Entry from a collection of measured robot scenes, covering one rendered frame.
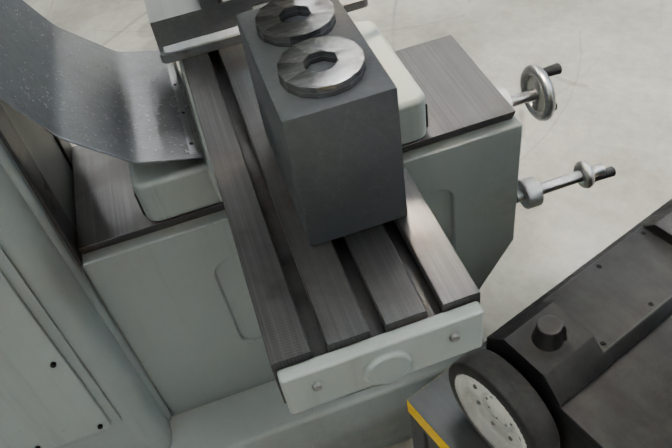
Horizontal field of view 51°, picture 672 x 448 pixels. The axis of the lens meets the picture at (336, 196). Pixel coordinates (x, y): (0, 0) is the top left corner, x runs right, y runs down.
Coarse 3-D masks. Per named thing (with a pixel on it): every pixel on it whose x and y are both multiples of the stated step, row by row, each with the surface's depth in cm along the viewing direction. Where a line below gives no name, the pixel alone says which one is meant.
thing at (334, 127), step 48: (288, 0) 80; (336, 0) 81; (288, 48) 75; (336, 48) 72; (288, 96) 69; (336, 96) 68; (384, 96) 68; (288, 144) 69; (336, 144) 71; (384, 144) 73; (336, 192) 75; (384, 192) 77
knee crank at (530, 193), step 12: (576, 168) 140; (588, 168) 137; (600, 168) 139; (612, 168) 141; (528, 180) 137; (552, 180) 138; (564, 180) 138; (576, 180) 138; (588, 180) 137; (528, 192) 135; (540, 192) 135; (528, 204) 137; (540, 204) 137
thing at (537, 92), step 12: (528, 72) 139; (540, 72) 136; (552, 72) 137; (528, 84) 143; (540, 84) 136; (552, 84) 135; (504, 96) 136; (516, 96) 139; (528, 96) 139; (540, 96) 139; (552, 96) 135; (528, 108) 144; (540, 108) 141; (552, 108) 136; (540, 120) 141
